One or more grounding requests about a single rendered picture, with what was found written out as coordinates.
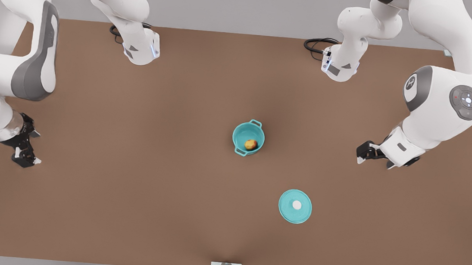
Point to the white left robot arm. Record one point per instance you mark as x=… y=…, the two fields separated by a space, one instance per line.
x=438 y=104

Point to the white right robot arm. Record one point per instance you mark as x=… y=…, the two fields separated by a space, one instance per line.
x=30 y=65

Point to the teal lid with white knob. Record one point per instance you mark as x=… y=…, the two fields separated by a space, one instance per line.
x=295 y=206

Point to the yellow brown potato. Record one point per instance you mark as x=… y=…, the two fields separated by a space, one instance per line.
x=251 y=145

